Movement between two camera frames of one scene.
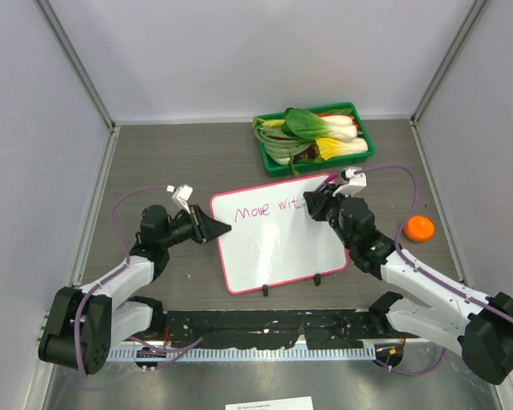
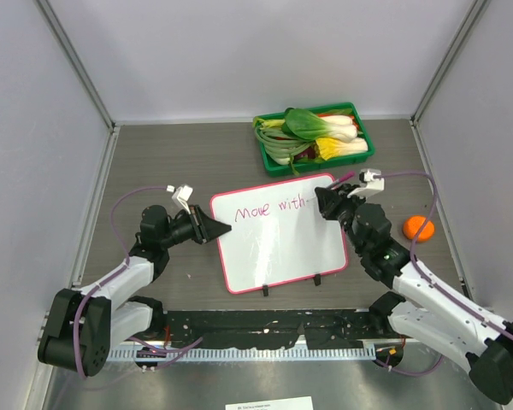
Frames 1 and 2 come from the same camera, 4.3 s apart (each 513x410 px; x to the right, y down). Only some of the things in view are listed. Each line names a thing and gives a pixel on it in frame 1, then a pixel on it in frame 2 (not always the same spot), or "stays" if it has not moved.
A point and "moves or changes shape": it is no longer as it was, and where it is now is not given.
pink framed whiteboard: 274,239 stays
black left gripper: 205,228 stays
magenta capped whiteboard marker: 327,181 moves or changes shape
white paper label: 298,403 stays
